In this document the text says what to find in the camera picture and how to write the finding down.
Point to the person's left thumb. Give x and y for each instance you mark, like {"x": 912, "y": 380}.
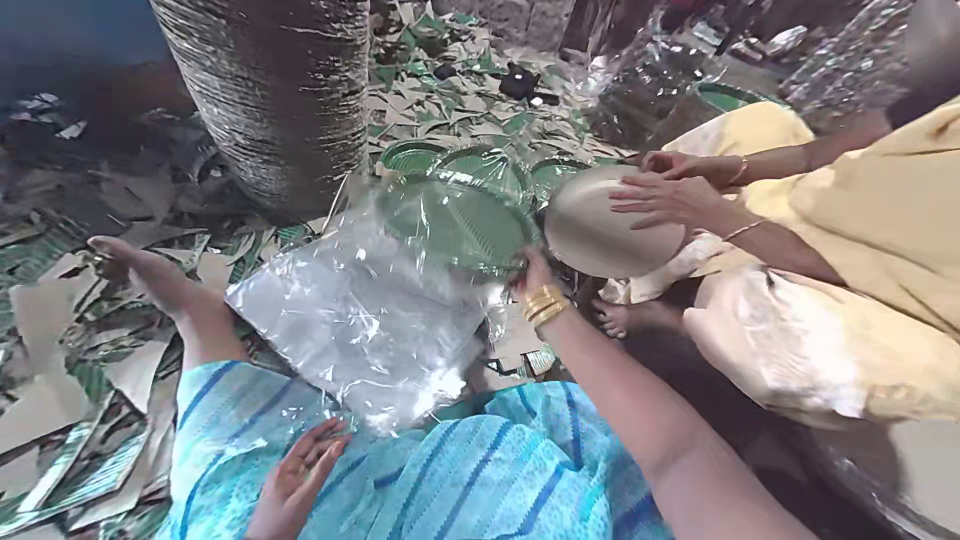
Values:
{"x": 322, "y": 467}

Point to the grey round plate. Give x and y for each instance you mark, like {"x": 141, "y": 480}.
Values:
{"x": 592, "y": 225}

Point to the green round tray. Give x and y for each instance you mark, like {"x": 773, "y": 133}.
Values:
{"x": 457, "y": 225}

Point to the large pale round object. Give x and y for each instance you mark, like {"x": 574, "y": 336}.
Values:
{"x": 926, "y": 472}

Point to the large silvery plastic bag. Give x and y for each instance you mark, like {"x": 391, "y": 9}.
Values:
{"x": 855, "y": 60}

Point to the pile of clear plastic wrap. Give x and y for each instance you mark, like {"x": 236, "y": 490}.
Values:
{"x": 645, "y": 82}

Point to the small black object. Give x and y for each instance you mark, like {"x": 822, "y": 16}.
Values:
{"x": 518, "y": 82}

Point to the person's left hand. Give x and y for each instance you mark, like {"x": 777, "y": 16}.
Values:
{"x": 283, "y": 484}

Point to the person's legs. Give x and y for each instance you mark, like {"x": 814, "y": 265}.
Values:
{"x": 420, "y": 472}

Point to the large ribbed wrapped column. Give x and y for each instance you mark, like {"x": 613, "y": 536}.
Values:
{"x": 285, "y": 90}

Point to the green-rimmed round container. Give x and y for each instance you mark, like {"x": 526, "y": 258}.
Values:
{"x": 724, "y": 97}

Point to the person's left fingers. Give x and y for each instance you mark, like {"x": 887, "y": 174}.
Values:
{"x": 309, "y": 442}

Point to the person's right hand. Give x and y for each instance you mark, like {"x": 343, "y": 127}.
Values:
{"x": 536, "y": 274}

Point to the person's right fingers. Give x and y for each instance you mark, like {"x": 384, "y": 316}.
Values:
{"x": 531, "y": 259}

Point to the green round plate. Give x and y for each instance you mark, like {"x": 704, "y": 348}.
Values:
{"x": 409, "y": 159}
{"x": 491, "y": 171}
{"x": 553, "y": 174}

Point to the pile of cardboard scraps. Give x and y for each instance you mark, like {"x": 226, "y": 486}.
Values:
{"x": 52, "y": 322}

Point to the clear plastic bag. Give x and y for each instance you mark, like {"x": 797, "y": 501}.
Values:
{"x": 367, "y": 315}

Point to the person's right forearm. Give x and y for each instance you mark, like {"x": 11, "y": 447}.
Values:
{"x": 645, "y": 420}

